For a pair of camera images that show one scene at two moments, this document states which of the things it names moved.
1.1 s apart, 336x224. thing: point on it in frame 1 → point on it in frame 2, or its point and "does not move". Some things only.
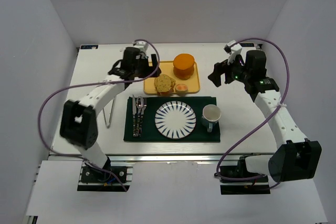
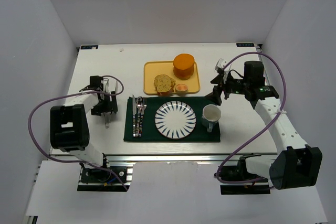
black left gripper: x=146 y=64 → x=111 y=102
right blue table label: x=247 y=44 does not move
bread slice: x=163 y=83 does not move
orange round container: x=184 y=66 does not move
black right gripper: x=226 y=71 → x=223 y=86
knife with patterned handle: x=134 y=112 does not move
